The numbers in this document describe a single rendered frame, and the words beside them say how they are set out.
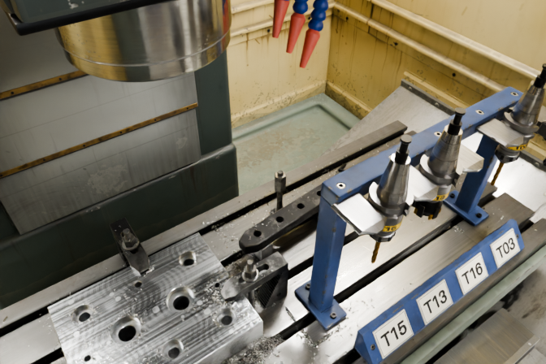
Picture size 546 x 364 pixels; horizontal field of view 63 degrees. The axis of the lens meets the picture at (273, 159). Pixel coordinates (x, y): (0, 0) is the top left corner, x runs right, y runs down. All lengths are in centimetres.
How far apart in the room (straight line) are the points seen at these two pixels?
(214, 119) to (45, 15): 101
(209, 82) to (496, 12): 78
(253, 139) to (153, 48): 140
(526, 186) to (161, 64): 117
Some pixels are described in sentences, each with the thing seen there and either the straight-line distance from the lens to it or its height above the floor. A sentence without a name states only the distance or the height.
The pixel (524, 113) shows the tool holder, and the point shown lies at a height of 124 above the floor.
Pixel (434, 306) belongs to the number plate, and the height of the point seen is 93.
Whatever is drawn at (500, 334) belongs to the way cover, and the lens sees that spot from 120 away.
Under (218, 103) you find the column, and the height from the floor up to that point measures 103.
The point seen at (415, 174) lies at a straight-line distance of 73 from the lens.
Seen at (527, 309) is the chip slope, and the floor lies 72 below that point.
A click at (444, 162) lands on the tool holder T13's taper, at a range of 72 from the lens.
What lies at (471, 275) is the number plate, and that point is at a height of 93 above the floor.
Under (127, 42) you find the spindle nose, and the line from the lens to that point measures 38.
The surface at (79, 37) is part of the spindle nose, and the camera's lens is 40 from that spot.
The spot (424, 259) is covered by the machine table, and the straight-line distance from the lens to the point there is 103.
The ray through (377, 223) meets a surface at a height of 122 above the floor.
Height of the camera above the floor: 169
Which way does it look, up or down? 42 degrees down
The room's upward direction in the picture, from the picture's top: 1 degrees clockwise
